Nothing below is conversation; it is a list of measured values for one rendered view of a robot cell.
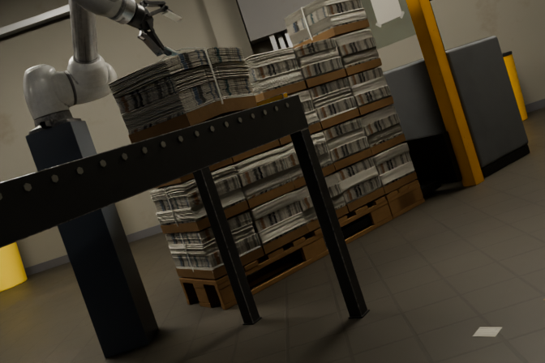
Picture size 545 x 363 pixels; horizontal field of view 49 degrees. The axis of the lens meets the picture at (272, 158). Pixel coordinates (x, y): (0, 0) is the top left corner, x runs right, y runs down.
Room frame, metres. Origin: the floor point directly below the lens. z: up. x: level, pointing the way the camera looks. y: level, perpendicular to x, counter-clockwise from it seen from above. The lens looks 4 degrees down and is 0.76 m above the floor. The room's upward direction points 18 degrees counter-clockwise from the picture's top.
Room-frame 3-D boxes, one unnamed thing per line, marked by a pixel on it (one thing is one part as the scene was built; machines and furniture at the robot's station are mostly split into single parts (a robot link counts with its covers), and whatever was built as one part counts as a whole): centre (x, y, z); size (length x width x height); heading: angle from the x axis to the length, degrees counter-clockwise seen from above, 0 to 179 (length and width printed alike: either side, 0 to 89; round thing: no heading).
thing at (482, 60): (4.00, -1.20, 0.40); 0.70 x 0.55 x 0.80; 35
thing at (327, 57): (3.37, -0.30, 0.95); 0.38 x 0.29 x 0.23; 34
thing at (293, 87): (3.19, -0.06, 0.86); 0.38 x 0.29 x 0.04; 37
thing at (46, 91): (2.62, 0.84, 1.17); 0.18 x 0.16 x 0.22; 122
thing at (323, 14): (3.54, -0.54, 0.65); 0.39 x 0.30 x 1.29; 35
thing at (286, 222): (3.12, 0.05, 0.42); 1.17 x 0.39 x 0.83; 125
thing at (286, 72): (3.20, -0.06, 0.95); 0.38 x 0.29 x 0.23; 37
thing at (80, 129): (2.61, 0.84, 0.50); 0.20 x 0.20 x 1.00; 88
